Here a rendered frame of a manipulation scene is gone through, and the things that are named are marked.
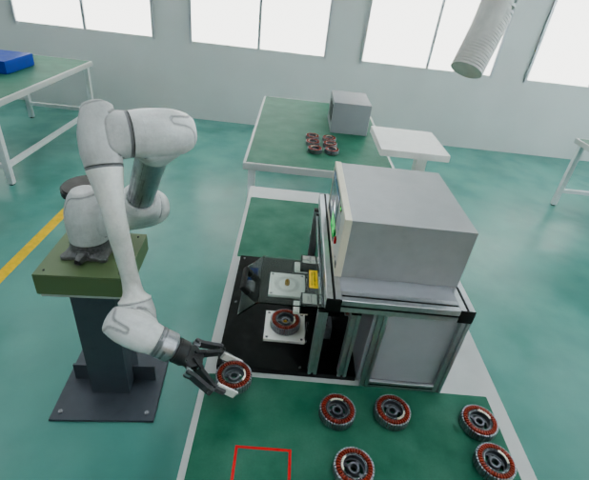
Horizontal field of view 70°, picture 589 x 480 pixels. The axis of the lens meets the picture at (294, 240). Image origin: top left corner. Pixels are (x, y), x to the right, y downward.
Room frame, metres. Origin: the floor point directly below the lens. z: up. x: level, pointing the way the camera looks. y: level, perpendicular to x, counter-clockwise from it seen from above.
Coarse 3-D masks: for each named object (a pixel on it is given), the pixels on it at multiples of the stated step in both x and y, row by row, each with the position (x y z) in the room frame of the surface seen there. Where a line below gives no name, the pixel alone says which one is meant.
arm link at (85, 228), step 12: (72, 192) 1.37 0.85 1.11; (84, 192) 1.37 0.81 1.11; (72, 204) 1.33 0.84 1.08; (84, 204) 1.34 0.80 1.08; (96, 204) 1.36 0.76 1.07; (72, 216) 1.32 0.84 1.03; (84, 216) 1.33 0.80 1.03; (96, 216) 1.35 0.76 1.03; (72, 228) 1.32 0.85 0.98; (84, 228) 1.32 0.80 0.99; (96, 228) 1.34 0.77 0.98; (72, 240) 1.32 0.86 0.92; (84, 240) 1.32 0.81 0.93; (96, 240) 1.34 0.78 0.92
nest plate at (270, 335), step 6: (270, 312) 1.20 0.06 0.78; (270, 318) 1.17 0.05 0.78; (300, 318) 1.19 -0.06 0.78; (300, 324) 1.16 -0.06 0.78; (264, 330) 1.10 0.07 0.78; (270, 330) 1.10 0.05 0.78; (300, 330) 1.12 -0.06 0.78; (264, 336) 1.07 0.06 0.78; (270, 336) 1.08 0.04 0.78; (276, 336) 1.08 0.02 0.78; (282, 336) 1.08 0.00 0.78; (288, 336) 1.09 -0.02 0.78; (294, 336) 1.09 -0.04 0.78; (300, 336) 1.09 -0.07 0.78; (282, 342) 1.07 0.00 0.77; (288, 342) 1.07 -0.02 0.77; (294, 342) 1.07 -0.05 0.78; (300, 342) 1.07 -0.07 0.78
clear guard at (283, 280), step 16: (272, 256) 1.17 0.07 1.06; (256, 272) 1.09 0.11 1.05; (272, 272) 1.08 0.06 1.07; (288, 272) 1.09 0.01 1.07; (304, 272) 1.10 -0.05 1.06; (320, 272) 1.12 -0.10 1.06; (256, 288) 1.01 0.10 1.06; (272, 288) 1.01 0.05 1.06; (288, 288) 1.02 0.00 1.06; (304, 288) 1.03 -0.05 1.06; (320, 288) 1.04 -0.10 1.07; (240, 304) 0.97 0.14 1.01; (272, 304) 0.94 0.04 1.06; (288, 304) 0.94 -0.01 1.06; (304, 304) 0.95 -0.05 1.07; (320, 304) 0.96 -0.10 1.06
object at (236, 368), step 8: (224, 368) 0.87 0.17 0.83; (232, 368) 0.88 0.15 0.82; (240, 368) 0.88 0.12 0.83; (248, 368) 0.88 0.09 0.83; (216, 376) 0.84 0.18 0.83; (224, 376) 0.85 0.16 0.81; (232, 376) 0.86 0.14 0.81; (248, 376) 0.85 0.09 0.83; (224, 384) 0.81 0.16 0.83; (232, 384) 0.81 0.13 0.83; (240, 384) 0.82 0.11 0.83; (248, 384) 0.83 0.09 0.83; (240, 392) 0.81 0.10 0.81
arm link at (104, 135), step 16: (80, 112) 1.07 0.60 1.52; (96, 112) 1.07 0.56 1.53; (112, 112) 1.10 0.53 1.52; (80, 128) 1.05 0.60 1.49; (96, 128) 1.05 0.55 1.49; (112, 128) 1.06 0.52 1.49; (128, 128) 1.08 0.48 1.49; (80, 144) 1.03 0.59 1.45; (96, 144) 1.03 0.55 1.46; (112, 144) 1.04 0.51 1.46; (128, 144) 1.07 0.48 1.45; (96, 160) 1.01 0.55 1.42; (112, 160) 1.03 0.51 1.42
